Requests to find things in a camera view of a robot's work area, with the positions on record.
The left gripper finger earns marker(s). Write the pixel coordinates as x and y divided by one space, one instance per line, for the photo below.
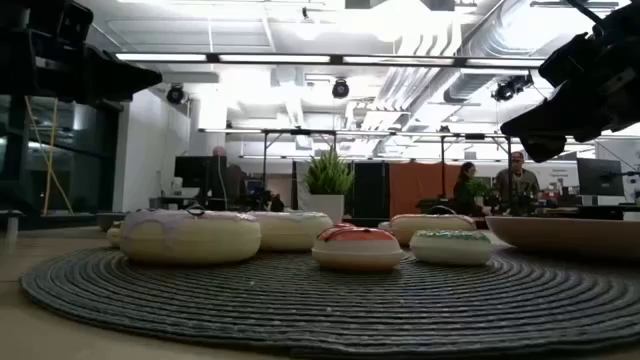
125 75
120 93

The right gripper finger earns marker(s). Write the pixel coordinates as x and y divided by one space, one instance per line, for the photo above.
542 149
545 120

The green-sprinkled white donut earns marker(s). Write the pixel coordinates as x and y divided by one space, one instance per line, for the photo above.
450 250

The large purple-iced donut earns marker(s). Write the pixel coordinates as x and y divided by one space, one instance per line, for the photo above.
190 240

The red-iced donut dark drizzle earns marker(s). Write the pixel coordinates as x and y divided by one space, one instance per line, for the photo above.
357 250

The small red-iced donut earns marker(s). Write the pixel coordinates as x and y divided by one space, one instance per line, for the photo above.
345 225

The large white donut blue drizzle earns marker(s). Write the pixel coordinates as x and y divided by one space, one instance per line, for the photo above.
295 232

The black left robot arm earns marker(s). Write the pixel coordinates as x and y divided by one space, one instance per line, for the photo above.
7 50

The person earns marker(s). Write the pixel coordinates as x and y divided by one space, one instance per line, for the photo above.
227 180
465 192
517 185

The black ceiling spotlight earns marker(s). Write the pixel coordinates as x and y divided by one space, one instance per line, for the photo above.
175 94
510 89
340 89

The black computer monitor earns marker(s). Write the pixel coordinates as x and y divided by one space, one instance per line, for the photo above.
600 177
200 171

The small green background plant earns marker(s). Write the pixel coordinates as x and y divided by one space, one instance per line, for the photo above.
477 187

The tan bowl on right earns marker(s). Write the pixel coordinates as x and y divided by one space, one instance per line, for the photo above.
565 237

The white jug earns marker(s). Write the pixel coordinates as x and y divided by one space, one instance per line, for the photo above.
176 186

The dark office desk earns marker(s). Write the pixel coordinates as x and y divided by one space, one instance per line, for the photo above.
170 201

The black chair back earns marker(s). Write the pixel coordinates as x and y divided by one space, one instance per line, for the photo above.
432 210

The orange partition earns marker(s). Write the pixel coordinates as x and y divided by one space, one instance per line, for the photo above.
415 190

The overhead light bar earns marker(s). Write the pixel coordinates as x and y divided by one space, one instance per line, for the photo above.
275 58

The black partition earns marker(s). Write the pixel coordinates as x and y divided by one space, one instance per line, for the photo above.
370 190

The green plant in white pot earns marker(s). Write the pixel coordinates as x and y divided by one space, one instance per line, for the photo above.
327 205

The round grey woven placemat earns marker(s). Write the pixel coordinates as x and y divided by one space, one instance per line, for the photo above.
300 310

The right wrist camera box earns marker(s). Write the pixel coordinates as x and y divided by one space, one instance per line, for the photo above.
570 60

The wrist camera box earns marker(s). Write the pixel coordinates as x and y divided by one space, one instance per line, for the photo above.
75 22
570 60

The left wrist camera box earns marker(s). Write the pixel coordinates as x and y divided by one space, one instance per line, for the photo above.
75 22

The grey table post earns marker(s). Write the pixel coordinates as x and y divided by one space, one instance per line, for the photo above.
11 222

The black metal background frame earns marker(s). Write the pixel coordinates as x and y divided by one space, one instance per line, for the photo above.
300 132

